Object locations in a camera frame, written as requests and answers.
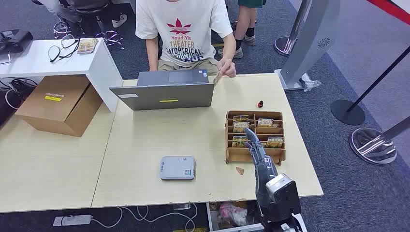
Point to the black eyeglasses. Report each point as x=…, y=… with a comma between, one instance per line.
x=58, y=57

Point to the white power strip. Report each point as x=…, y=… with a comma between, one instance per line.
x=73, y=220

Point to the person's left forearm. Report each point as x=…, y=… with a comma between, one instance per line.
x=229, y=46

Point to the small wood chip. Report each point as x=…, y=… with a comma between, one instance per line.
x=240, y=171

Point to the white storage bin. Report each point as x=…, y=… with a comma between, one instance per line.
x=209, y=217

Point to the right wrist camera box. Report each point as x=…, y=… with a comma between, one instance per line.
x=283, y=197

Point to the red barrier belt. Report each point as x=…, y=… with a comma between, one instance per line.
x=390, y=9

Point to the grey laptop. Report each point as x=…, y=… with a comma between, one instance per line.
x=160, y=96

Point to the wooden card organizer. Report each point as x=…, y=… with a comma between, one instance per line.
x=243, y=155

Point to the black device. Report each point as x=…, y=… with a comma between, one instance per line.
x=14, y=40

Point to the black office chair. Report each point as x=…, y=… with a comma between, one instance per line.
x=91, y=8

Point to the white side table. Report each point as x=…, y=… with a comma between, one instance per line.
x=38, y=64

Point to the black stanchion post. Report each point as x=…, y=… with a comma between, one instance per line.
x=347, y=112

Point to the silver kiosk stand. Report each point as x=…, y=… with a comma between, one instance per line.
x=307, y=41

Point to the person's left hand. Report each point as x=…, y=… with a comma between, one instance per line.
x=228, y=68

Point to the person's right forearm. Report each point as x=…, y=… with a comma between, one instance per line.
x=152, y=54

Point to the chrome stanchion post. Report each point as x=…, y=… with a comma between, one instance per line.
x=285, y=46
x=373, y=145

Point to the grey flat plate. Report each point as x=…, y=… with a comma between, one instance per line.
x=4, y=58

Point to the cardboard box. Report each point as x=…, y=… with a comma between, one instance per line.
x=54, y=102

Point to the person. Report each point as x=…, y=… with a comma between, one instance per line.
x=182, y=32
x=61, y=9
x=243, y=19

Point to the pink plastic bag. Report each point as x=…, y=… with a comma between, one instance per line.
x=234, y=214

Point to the grey card reader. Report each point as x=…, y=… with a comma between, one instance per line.
x=177, y=168

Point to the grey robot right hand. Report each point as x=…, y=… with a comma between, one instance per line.
x=264, y=169

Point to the small red black object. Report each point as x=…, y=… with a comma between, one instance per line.
x=260, y=104

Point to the clear plastic wrap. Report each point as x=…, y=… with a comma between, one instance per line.
x=310, y=84

